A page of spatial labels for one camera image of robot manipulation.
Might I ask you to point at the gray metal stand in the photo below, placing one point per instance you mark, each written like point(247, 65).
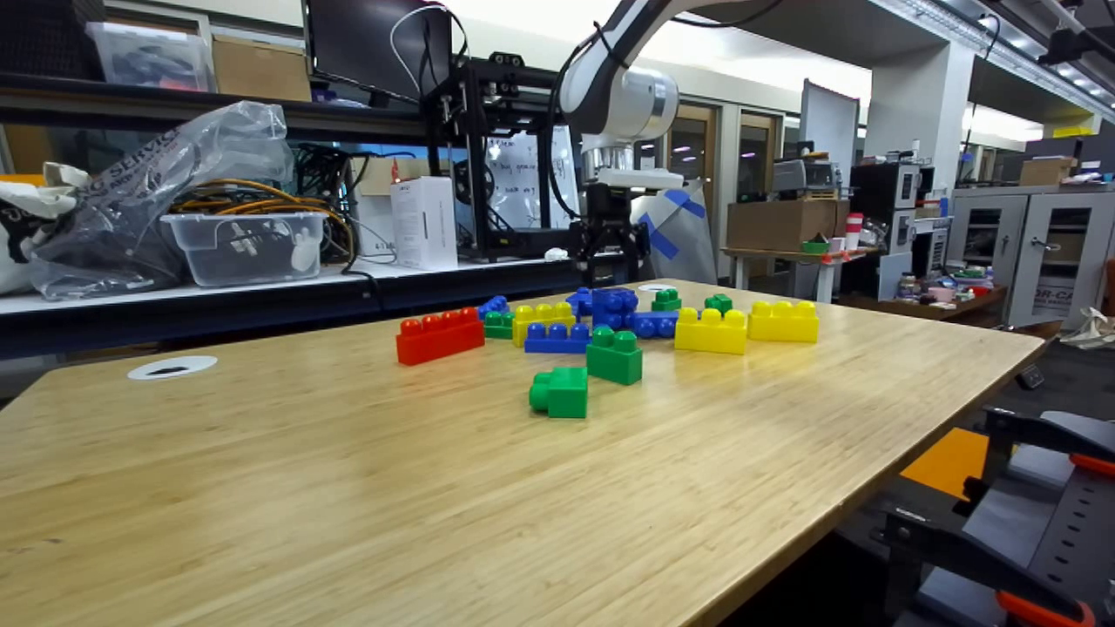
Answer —
point(1047, 524)

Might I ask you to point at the red building block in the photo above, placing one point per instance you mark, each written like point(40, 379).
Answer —
point(440, 338)

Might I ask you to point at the clear crumpled plastic bag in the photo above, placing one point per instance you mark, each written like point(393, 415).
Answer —
point(176, 151)

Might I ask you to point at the black monitor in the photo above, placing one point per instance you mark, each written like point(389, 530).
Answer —
point(360, 46)

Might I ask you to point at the green building block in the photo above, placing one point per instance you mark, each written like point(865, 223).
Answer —
point(720, 304)
point(613, 358)
point(500, 324)
point(558, 394)
point(666, 300)

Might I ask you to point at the gray upright panel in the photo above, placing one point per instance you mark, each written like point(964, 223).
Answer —
point(838, 140)

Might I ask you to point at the white sack with blue tape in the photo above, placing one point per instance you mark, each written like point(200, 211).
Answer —
point(691, 245)

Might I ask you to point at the small brown cardboard box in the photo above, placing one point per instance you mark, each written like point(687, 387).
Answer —
point(1047, 170)

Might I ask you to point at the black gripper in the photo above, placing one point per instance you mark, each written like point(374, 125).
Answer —
point(608, 221)

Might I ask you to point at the white device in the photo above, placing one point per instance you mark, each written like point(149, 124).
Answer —
point(36, 202)

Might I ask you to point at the yellow building block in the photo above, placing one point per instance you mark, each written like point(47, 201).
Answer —
point(710, 334)
point(540, 314)
point(785, 320)

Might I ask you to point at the black wall shelf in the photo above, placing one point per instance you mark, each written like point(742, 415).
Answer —
point(70, 100)

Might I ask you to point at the black frame 3D printer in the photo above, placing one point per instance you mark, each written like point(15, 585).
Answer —
point(454, 93)

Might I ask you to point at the orange floor mat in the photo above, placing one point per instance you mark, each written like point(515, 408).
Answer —
point(944, 463)

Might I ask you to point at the clear plastic storage bin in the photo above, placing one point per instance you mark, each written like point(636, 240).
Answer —
point(245, 249)

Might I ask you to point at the clear lidded storage container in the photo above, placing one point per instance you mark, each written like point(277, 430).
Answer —
point(149, 58)

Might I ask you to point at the gray glass door cabinet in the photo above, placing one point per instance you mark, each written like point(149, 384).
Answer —
point(1033, 262)

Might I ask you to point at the large brown cardboard box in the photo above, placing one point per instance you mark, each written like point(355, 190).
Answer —
point(785, 223)

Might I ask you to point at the white cardboard box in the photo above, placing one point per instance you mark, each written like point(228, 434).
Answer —
point(421, 226)

